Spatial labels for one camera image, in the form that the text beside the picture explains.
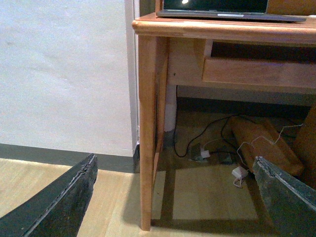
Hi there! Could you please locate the black cable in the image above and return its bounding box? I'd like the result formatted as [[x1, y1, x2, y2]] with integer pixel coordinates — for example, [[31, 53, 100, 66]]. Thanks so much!
[[173, 114, 247, 158]]

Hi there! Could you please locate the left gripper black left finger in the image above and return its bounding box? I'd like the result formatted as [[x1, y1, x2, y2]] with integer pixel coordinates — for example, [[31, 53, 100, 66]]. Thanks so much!
[[0, 154, 98, 237]]

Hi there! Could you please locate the white cable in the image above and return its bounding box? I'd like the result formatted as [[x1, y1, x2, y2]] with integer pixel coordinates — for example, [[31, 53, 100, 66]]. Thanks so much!
[[233, 123, 306, 189]]

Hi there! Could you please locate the wooden desk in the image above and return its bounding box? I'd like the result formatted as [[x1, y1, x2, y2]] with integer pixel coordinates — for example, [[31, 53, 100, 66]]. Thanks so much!
[[132, 13, 316, 231]]

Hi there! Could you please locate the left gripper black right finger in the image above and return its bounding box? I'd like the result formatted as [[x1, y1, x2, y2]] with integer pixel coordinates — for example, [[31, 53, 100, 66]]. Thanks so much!
[[253, 157, 316, 237]]

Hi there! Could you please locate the wooden keyboard drawer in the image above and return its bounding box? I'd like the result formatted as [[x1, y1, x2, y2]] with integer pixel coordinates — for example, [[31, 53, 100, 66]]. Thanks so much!
[[201, 40, 316, 89]]

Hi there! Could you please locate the white plug charger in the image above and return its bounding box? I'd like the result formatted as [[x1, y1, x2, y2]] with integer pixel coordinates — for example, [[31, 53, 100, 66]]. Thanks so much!
[[200, 147, 210, 159]]

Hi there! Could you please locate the grey laptop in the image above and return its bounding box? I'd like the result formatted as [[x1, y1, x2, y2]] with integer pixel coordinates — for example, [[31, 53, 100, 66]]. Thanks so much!
[[157, 0, 306, 23]]

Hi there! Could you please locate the white power adapter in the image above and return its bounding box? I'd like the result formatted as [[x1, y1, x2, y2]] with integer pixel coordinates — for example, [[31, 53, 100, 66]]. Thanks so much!
[[232, 166, 248, 180]]

